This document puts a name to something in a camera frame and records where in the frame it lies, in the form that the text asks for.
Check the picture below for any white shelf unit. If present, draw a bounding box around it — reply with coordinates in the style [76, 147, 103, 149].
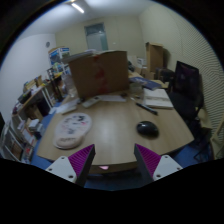
[0, 113, 46, 164]

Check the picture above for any clear plastic container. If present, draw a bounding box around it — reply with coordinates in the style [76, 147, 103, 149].
[129, 81, 144, 95]

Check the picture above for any large red-taped cardboard box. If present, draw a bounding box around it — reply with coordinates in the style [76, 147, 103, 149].
[68, 49, 130, 100]

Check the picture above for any white paper sheet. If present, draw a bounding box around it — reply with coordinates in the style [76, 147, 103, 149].
[98, 94, 128, 103]

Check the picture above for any blue book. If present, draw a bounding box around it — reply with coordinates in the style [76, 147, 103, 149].
[129, 76, 163, 91]

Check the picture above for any blue and white carton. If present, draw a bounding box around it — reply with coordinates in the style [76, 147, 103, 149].
[48, 46, 72, 66]

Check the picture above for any black office chair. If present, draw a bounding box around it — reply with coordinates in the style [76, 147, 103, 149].
[167, 60, 214, 163]

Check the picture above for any black computer mouse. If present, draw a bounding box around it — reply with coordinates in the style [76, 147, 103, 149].
[136, 120, 160, 138]

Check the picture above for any white book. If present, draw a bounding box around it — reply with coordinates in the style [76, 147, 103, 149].
[142, 87, 175, 110]

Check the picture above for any white printed mouse pad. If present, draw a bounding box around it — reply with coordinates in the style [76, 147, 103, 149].
[52, 112, 93, 150]

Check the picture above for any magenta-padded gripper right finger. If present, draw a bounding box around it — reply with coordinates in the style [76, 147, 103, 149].
[133, 143, 184, 185]

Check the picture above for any wooden side desk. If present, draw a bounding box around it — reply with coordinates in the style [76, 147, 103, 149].
[11, 74, 64, 124]

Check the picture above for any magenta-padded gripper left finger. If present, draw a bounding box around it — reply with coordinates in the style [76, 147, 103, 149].
[45, 143, 97, 188]

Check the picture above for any tall open cardboard box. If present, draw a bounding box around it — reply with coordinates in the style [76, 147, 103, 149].
[145, 41, 165, 74]

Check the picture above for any ceiling tube light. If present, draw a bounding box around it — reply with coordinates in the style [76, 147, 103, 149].
[70, 2, 86, 14]

